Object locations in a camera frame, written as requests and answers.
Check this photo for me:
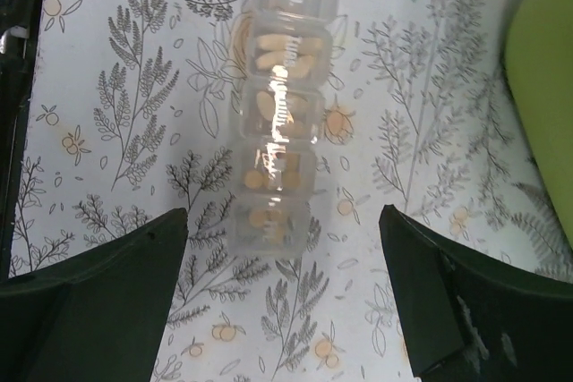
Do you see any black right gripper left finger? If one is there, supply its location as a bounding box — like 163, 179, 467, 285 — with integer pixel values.
1, 208, 187, 381

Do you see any clear weekly pill organizer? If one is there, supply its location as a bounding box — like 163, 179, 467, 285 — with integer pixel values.
229, 0, 338, 259

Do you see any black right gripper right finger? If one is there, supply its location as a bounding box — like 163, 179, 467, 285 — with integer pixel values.
379, 205, 572, 381

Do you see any floral patterned table mat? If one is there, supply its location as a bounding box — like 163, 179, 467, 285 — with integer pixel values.
8, 0, 572, 381

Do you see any lime green vegetable tray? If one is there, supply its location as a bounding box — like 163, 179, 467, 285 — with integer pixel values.
504, 0, 572, 241

